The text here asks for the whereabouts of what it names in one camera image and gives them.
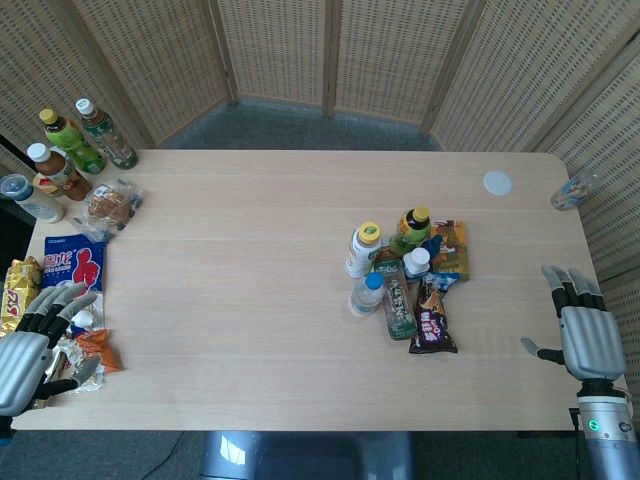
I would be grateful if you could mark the blue red snack bag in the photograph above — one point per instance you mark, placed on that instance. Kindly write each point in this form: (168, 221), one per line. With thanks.
(75, 262)

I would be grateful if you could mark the silver foil snack wrapper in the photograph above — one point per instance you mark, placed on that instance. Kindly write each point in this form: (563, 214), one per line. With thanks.
(75, 357)

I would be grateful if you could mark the grey-cap white bottle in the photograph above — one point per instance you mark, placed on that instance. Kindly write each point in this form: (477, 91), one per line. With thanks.
(35, 202)

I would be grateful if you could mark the blue-capped clear water bottle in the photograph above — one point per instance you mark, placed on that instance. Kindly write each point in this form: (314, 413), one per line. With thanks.
(366, 297)

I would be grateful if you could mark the yellow-cap bright green bottle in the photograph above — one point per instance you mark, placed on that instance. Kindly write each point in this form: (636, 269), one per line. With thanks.
(72, 142)

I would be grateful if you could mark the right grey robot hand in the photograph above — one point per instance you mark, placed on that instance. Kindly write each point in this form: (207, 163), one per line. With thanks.
(592, 340)

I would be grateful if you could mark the woven bamboo screen panel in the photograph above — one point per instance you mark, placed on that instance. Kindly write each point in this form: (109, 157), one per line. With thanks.
(525, 70)
(617, 165)
(275, 45)
(45, 65)
(160, 55)
(395, 55)

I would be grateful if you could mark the yellow-cap white milk tea bottle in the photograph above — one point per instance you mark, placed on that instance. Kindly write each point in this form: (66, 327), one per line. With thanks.
(361, 250)

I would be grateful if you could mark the purple snack bag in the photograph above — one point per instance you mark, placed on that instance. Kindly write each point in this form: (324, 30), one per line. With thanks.
(432, 325)

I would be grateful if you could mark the yellow-cap green tea bottle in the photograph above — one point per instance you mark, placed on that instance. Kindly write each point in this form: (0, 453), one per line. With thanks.
(411, 232)

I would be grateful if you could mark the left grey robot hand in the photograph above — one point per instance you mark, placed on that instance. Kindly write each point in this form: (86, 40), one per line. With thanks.
(20, 357)

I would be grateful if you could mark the green drink carton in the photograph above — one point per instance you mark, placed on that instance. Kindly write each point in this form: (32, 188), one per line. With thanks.
(397, 305)

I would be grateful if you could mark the orange yellow snack bag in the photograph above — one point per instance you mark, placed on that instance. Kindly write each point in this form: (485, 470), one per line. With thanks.
(455, 250)

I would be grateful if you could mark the bread in clear bag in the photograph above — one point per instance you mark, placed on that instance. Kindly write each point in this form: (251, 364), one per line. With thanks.
(107, 205)

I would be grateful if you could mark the white-cap dark drink bottle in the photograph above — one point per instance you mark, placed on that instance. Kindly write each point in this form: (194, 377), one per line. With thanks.
(416, 262)

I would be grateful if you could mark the clear plastic bottle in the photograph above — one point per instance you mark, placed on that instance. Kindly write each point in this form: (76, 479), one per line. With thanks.
(572, 192)

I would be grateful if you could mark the white-cap green tea bottle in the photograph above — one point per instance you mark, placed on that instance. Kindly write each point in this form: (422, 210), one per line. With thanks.
(107, 137)

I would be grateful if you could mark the orange snack packet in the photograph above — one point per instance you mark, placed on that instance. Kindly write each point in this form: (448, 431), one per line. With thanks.
(102, 352)

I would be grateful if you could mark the white-cap brown tea bottle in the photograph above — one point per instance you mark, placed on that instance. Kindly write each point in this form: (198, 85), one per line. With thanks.
(57, 175)

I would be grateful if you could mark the small blue snack bag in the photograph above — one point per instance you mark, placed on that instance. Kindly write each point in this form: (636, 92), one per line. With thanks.
(445, 280)

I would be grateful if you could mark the white snack packet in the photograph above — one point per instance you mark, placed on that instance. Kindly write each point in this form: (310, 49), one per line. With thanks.
(90, 312)

